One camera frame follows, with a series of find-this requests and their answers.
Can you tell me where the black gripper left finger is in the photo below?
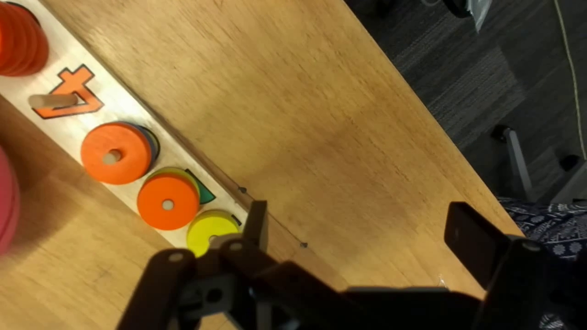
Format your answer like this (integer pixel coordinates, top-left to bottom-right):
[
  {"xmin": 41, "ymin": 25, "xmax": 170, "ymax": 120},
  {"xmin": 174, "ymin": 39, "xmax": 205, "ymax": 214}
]
[{"xmin": 241, "ymin": 199, "xmax": 267, "ymax": 248}]

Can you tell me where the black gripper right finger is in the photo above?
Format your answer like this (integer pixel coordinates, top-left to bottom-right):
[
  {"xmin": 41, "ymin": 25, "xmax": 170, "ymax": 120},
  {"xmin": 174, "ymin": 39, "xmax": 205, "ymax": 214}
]
[{"xmin": 443, "ymin": 201, "xmax": 509, "ymax": 294}]

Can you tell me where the pink rubber ball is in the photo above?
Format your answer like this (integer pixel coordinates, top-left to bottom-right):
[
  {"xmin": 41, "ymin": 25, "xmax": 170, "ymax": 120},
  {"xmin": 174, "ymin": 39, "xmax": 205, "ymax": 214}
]
[{"xmin": 0, "ymin": 148, "xmax": 19, "ymax": 254}]

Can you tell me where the yellow ring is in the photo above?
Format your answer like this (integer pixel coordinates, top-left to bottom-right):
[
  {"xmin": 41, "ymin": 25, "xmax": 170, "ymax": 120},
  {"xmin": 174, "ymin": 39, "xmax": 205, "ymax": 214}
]
[{"xmin": 185, "ymin": 208, "xmax": 243, "ymax": 258}]

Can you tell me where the orange green ring stack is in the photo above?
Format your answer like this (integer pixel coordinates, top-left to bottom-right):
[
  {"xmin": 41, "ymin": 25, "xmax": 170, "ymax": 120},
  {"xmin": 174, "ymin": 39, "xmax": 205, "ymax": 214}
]
[{"xmin": 135, "ymin": 166, "xmax": 216, "ymax": 230}]

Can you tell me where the wooden ring stacking board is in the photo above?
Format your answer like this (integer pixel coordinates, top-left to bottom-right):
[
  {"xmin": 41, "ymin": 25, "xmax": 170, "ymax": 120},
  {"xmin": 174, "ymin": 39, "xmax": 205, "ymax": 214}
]
[{"xmin": 0, "ymin": 0, "xmax": 247, "ymax": 254}]

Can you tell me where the red ring stack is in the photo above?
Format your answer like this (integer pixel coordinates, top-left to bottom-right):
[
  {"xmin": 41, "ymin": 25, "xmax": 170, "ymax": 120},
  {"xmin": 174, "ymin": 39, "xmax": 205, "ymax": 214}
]
[{"xmin": 0, "ymin": 1, "xmax": 49, "ymax": 76}]

